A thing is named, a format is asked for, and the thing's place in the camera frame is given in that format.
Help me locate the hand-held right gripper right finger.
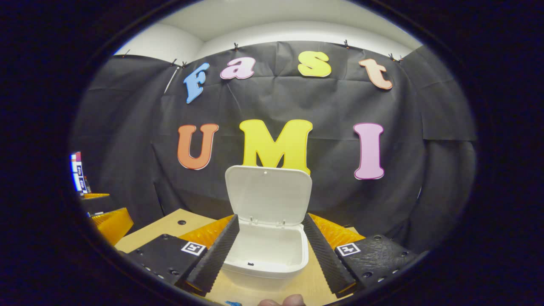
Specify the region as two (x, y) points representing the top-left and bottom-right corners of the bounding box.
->
(303, 212), (430, 299)

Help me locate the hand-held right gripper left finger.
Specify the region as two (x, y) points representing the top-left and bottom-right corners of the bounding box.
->
(126, 214), (241, 297)

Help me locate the white desktop garbage bin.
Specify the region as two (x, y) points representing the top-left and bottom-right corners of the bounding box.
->
(221, 165), (313, 292)

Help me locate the wooden desktop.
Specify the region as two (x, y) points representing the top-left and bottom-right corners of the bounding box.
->
(114, 208), (362, 306)

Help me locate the thin white rod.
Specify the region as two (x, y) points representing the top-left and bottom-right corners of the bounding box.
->
(164, 66), (179, 94)

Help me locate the black backdrop cloth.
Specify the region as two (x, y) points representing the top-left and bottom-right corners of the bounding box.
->
(70, 40), (477, 255)

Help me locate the colourful wall poster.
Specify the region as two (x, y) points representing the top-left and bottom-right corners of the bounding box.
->
(70, 152), (88, 194)

